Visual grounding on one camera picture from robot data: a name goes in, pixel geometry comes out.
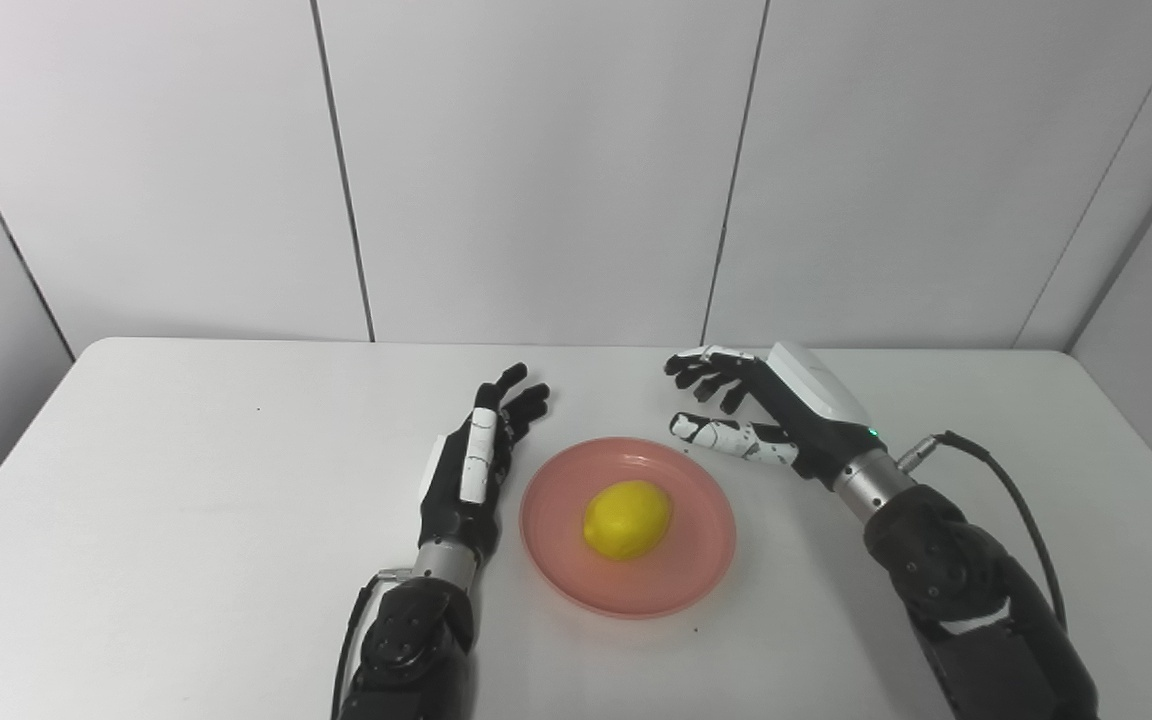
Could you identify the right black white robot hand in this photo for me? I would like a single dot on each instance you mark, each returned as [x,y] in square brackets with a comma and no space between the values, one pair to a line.
[806,400]

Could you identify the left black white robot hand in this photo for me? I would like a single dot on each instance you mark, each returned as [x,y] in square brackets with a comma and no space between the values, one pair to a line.
[476,460]

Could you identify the yellow lemon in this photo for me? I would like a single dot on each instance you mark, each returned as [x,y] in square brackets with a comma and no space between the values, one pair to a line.
[628,520]

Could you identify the pink round plate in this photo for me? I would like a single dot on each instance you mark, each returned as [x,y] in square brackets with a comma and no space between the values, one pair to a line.
[636,585]

